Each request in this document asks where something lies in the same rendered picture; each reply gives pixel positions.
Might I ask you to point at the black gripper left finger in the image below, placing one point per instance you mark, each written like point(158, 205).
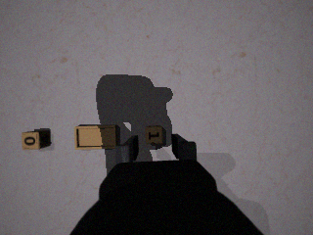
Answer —
point(127, 152)

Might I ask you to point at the tan cube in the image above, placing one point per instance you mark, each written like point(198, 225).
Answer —
point(32, 140)
point(153, 134)

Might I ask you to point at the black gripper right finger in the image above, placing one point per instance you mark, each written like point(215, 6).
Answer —
point(182, 149)

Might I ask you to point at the tan rectangular tray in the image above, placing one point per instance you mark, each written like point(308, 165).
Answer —
point(95, 137)

